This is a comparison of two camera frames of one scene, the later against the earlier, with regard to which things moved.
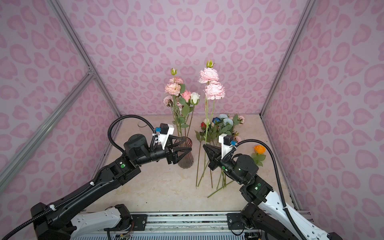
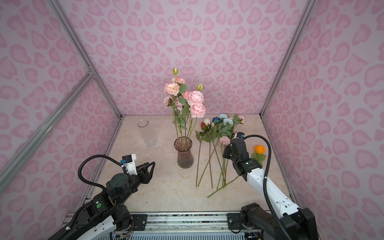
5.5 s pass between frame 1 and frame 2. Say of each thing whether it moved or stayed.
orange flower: stayed
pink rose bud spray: stayed
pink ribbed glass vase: stayed
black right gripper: moved
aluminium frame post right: stayed
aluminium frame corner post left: stayed
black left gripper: moved
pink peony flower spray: moved
